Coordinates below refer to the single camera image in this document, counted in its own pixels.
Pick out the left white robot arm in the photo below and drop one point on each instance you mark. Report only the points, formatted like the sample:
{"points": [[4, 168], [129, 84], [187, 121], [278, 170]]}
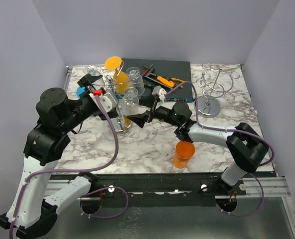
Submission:
{"points": [[32, 214]]}

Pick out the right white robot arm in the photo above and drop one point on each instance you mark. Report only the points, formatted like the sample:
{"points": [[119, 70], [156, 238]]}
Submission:
{"points": [[246, 147]]}

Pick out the orange black screwdriver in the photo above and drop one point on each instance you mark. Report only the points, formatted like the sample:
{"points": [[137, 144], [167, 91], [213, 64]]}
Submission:
{"points": [[152, 76]]}

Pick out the blue plastic goblet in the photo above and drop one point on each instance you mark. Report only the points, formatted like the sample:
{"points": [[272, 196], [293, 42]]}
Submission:
{"points": [[81, 92]]}

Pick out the clear wine glass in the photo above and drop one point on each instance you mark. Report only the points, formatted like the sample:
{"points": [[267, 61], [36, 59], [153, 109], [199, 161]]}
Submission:
{"points": [[93, 73]]}

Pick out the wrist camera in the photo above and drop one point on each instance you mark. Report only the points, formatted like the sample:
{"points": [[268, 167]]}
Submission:
{"points": [[106, 99], [159, 94]]}

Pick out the chrome glass rack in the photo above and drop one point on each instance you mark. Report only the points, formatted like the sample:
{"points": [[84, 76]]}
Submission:
{"points": [[215, 83], [121, 123]]}

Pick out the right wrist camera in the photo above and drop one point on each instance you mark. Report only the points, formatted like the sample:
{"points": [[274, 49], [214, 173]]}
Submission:
{"points": [[159, 94]]}

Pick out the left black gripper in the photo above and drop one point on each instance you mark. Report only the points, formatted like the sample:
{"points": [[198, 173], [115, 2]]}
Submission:
{"points": [[88, 79]]}

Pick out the dark blue network switch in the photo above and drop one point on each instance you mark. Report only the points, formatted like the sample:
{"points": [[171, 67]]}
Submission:
{"points": [[168, 69]]}

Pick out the orange plastic goblet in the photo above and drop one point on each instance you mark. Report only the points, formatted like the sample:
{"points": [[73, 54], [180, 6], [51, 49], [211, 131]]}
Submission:
{"points": [[184, 151]]}

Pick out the yellow plastic wine glass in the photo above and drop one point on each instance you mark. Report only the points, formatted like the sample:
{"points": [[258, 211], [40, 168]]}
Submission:
{"points": [[120, 78]]}

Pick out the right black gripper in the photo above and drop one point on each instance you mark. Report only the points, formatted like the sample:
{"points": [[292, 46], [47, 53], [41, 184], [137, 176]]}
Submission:
{"points": [[140, 119]]}

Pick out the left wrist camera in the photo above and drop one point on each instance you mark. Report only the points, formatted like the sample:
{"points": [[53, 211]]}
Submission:
{"points": [[106, 99]]}

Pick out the black mounting rail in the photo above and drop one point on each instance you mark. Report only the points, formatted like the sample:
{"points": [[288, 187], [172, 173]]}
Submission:
{"points": [[158, 190]]}

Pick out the ribbed clear glass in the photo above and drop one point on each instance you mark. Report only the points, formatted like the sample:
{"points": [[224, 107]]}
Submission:
{"points": [[135, 79], [130, 103]]}

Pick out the orange handled pliers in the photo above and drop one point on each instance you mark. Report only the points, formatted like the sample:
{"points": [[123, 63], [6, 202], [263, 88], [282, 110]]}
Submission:
{"points": [[176, 81]]}

